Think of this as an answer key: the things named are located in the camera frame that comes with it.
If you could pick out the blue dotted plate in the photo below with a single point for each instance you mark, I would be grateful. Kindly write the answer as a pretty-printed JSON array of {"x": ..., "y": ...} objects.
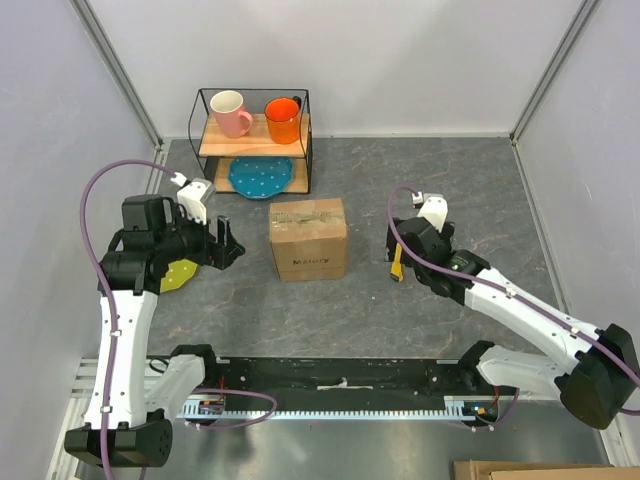
[{"x": 260, "y": 177}]

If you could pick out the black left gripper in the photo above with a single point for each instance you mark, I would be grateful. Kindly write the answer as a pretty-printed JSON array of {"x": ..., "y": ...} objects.
[{"x": 210, "y": 251}]

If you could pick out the black wire wooden shelf rack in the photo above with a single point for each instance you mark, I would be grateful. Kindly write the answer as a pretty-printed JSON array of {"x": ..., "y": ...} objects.
[{"x": 214, "y": 152}]

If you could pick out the green dotted plate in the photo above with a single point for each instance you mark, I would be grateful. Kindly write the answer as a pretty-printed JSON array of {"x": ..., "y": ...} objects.
[{"x": 178, "y": 274}]

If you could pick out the pink ceramic mug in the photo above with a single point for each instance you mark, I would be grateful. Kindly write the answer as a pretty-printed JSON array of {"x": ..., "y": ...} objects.
[{"x": 230, "y": 114}]

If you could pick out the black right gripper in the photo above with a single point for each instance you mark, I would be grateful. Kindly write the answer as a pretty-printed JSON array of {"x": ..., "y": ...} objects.
[{"x": 447, "y": 234}]

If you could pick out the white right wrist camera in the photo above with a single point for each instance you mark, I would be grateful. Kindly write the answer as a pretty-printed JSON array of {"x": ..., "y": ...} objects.
[{"x": 431, "y": 207}]

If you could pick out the cardboard sheet in corner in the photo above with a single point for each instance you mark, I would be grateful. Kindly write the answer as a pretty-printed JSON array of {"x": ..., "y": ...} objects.
[{"x": 498, "y": 470}]

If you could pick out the brown cardboard express box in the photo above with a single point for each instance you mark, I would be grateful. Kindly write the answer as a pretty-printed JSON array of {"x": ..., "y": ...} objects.
[{"x": 309, "y": 239}]

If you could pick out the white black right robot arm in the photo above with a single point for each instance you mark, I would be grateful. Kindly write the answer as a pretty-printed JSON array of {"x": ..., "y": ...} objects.
[{"x": 592, "y": 371}]

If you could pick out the yellow utility knife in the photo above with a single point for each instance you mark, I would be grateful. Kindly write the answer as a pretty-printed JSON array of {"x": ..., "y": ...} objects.
[{"x": 396, "y": 271}]

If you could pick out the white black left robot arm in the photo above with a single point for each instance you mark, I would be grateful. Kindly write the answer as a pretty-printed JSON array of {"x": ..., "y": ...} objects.
[{"x": 126, "y": 424}]

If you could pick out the orange ceramic mug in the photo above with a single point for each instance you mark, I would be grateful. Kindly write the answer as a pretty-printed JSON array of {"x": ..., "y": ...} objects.
[{"x": 283, "y": 117}]

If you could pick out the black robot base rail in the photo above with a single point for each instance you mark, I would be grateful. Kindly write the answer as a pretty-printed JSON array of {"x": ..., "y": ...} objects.
[{"x": 352, "y": 385}]

